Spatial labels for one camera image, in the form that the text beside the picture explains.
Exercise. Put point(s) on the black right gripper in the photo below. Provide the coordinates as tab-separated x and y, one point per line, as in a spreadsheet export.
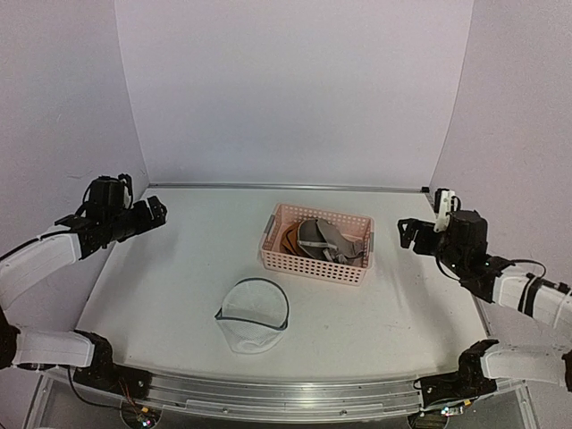
413	227

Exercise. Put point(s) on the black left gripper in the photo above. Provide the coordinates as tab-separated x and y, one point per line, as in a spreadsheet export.
145	220

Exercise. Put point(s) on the grey bra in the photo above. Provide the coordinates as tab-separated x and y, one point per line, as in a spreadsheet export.
323	241

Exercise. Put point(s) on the orange black bra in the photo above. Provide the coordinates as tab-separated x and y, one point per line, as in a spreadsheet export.
289	242

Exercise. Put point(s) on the white mesh laundry bag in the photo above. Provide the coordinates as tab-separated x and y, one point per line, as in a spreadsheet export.
253	316

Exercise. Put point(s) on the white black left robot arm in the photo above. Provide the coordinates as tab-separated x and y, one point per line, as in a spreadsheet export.
74	238

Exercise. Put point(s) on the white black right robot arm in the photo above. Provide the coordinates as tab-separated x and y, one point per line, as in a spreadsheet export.
531	314

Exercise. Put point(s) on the pink perforated plastic basket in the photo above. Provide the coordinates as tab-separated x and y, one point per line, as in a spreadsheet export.
351	226

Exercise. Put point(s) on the aluminium rail at table back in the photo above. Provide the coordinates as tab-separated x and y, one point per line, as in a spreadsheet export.
277	186

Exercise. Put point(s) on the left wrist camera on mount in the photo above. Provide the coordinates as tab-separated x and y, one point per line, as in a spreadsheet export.
107	197

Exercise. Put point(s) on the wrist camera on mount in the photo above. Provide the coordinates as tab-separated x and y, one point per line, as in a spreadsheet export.
107	197
461	231

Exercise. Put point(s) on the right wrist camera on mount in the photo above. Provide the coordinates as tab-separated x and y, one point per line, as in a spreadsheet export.
461	231

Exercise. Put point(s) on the aluminium front rail frame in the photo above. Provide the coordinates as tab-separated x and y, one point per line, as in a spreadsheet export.
142	399

